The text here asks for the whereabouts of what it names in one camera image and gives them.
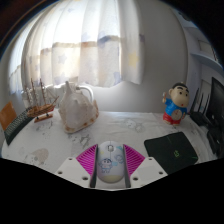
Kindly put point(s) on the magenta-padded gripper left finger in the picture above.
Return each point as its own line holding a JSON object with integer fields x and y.
{"x": 87, "y": 160}

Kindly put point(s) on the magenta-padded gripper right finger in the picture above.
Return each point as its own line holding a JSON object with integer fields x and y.
{"x": 134, "y": 160}

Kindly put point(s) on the white cartoon-print computer mouse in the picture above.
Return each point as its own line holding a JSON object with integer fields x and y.
{"x": 110, "y": 163}

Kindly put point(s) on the black mouse pad green lines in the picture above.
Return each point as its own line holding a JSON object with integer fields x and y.
{"x": 170, "y": 151}

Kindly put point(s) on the white cartoon-print tablecloth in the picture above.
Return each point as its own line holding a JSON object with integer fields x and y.
{"x": 126, "y": 128}

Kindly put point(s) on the large white conch shell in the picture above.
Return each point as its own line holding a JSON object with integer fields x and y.
{"x": 76, "y": 111}

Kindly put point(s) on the cartoon boy figurine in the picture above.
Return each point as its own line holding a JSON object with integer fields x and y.
{"x": 175, "y": 108}

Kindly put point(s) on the wooden model sailing ship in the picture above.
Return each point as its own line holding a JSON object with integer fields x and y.
{"x": 41, "y": 110}

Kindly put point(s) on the white kettle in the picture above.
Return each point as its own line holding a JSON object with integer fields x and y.
{"x": 89, "y": 91}

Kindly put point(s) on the black router with antennas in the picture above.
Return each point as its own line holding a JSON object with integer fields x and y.
{"x": 199, "y": 118}

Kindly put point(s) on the dark computer keyboard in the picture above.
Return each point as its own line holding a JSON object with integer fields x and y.
{"x": 16, "y": 126}

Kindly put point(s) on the black box device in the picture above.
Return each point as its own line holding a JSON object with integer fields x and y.
{"x": 216, "y": 138}

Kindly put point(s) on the orange wooden chair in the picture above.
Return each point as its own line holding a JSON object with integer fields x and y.
{"x": 7, "y": 115}

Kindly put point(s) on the black computer monitor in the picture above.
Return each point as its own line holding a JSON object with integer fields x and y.
{"x": 217, "y": 100}

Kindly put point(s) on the white star-print curtain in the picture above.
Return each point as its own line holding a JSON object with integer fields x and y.
{"x": 76, "y": 40}

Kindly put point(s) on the white wall shelf unit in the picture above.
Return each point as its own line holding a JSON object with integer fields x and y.
{"x": 205, "y": 56}

